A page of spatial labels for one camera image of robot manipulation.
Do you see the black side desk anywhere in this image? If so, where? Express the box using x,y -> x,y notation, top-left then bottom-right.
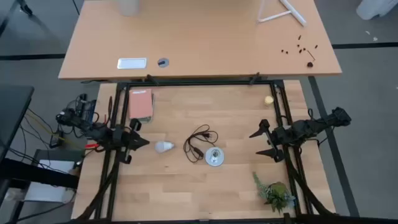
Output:
0,85 -> 35,162

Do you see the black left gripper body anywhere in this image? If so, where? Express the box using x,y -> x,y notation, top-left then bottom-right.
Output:
111,119 -> 143,165

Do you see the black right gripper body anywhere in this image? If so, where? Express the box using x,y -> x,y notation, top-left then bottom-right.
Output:
260,119 -> 300,164

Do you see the white bin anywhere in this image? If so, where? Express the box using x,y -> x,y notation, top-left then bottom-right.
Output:
356,0 -> 398,21

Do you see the black lamp power cord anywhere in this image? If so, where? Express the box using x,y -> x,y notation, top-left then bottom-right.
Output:
183,124 -> 219,164

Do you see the black frame clamp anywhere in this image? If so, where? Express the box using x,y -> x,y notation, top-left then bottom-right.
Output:
248,72 -> 261,86
146,73 -> 160,86

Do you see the translucent cylinder container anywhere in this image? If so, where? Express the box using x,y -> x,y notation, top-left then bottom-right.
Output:
115,0 -> 141,17

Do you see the black desk foot bar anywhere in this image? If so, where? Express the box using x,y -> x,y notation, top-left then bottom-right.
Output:
0,157 -> 79,190

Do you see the light wooden desk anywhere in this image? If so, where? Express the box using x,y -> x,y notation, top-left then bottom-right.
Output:
58,0 -> 343,81

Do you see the black chair base leg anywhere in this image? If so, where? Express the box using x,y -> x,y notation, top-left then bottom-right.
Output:
16,0 -> 34,16

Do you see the green artificial plant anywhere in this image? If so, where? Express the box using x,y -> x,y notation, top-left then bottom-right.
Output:
252,171 -> 296,215

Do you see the white rectangular tray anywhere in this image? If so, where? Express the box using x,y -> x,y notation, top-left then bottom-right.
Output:
116,57 -> 148,70

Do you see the yellow cable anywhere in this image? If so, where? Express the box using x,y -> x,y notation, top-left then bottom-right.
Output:
24,112 -> 83,149

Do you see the white lightbulb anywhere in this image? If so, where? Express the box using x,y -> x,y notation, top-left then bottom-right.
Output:
154,140 -> 175,154

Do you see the white box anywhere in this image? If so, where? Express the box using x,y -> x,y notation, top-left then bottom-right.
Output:
24,159 -> 77,203

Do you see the pink notebook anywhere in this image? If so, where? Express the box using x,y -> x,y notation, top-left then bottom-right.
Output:
128,88 -> 154,121

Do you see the blue circuit board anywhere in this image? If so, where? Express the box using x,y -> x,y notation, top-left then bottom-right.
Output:
83,99 -> 98,119

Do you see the white triangular stand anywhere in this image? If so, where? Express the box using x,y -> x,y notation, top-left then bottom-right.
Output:
257,0 -> 308,27

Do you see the black power brick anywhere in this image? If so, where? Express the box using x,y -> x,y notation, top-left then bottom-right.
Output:
49,132 -> 65,149

